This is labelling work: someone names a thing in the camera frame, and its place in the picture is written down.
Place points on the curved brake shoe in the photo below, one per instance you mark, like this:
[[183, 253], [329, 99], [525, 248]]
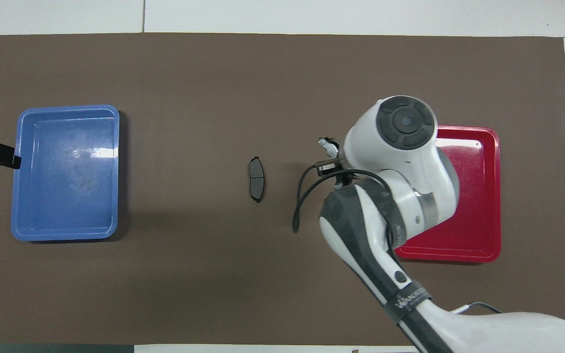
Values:
[[328, 145]]

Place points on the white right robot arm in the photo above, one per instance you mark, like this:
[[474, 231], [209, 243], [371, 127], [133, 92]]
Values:
[[410, 162]]

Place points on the blue plastic tray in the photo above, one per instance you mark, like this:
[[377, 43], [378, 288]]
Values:
[[66, 196]]

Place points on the brown table mat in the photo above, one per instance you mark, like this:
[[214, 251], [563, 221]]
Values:
[[189, 274]]

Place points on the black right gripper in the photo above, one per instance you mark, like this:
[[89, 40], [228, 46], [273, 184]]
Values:
[[328, 168]]

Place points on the red plastic tray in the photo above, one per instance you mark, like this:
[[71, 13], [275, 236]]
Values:
[[478, 220]]

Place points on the dark brake pad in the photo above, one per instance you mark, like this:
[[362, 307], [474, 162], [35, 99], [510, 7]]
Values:
[[256, 179]]

